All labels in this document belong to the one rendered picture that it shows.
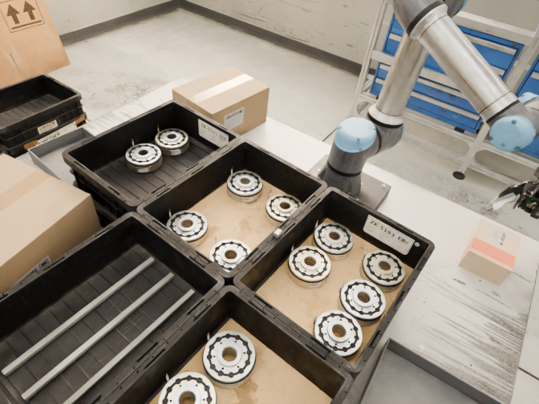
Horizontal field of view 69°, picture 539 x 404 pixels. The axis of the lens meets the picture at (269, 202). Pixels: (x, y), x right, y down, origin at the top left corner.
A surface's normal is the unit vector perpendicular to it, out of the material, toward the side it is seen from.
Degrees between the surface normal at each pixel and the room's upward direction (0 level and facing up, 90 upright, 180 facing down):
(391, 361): 0
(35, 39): 74
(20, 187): 0
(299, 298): 0
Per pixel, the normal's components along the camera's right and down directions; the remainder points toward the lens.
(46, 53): 0.80, 0.24
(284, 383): 0.09, -0.70
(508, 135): -0.76, 0.36
